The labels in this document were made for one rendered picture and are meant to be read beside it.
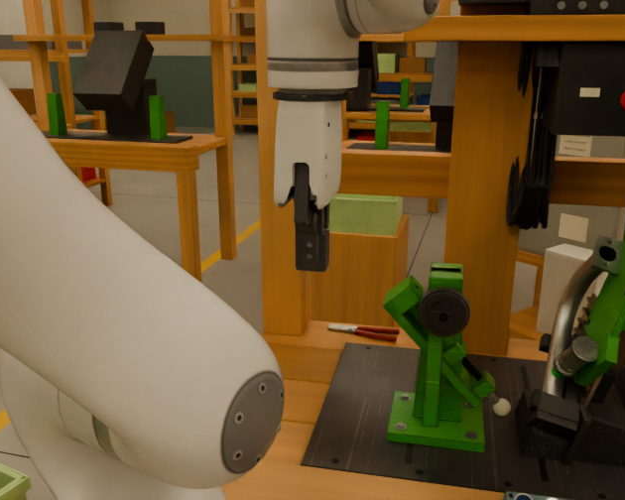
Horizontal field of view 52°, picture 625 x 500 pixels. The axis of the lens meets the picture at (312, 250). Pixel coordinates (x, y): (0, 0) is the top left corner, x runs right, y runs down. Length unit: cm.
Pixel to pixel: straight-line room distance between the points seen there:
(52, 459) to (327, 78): 38
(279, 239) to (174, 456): 98
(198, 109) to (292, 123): 1155
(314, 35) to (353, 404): 73
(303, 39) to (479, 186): 77
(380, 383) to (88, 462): 76
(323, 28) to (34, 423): 39
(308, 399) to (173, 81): 1127
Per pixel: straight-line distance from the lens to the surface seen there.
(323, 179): 58
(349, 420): 111
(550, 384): 108
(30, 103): 665
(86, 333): 38
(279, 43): 59
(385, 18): 55
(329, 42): 58
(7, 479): 99
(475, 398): 106
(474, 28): 114
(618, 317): 99
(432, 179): 138
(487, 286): 135
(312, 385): 125
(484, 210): 130
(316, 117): 58
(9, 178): 33
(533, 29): 115
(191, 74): 1212
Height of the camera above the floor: 150
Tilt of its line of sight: 18 degrees down
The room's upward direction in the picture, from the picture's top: straight up
